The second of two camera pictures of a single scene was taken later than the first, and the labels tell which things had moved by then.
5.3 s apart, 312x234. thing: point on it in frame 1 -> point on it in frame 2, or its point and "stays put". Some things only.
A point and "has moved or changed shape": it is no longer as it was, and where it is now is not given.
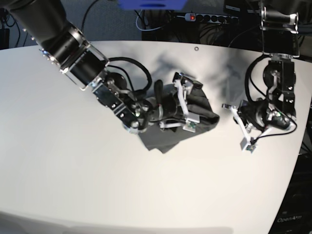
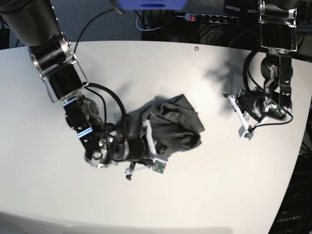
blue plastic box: [152, 5] stays put
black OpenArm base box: [295, 216] stays put
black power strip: [194, 16] stays put
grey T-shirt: [164, 139] has moved or changed shape
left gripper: [175, 105] -> [142, 151]
